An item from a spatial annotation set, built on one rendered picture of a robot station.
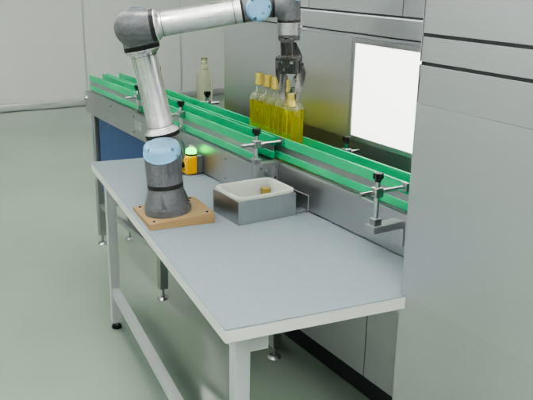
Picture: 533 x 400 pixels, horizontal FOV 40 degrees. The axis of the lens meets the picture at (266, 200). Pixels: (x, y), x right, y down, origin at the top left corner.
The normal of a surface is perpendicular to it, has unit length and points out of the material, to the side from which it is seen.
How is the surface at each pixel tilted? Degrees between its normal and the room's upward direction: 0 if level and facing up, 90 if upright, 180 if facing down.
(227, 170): 90
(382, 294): 0
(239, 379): 90
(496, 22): 90
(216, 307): 0
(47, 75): 90
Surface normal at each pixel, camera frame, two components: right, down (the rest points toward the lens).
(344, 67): -0.85, 0.15
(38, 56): 0.53, 0.27
